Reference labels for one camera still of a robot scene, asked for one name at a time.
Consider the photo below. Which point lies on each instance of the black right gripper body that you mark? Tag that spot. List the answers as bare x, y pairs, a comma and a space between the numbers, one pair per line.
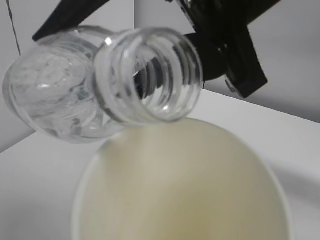
214, 18

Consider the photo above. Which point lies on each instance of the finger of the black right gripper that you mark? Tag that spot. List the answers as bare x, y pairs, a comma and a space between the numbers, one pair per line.
235, 58
70, 14

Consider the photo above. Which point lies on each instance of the clear water bottle green label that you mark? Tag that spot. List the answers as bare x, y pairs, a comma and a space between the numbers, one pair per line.
87, 83

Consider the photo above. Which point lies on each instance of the white paper cup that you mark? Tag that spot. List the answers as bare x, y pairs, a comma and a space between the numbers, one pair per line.
189, 180

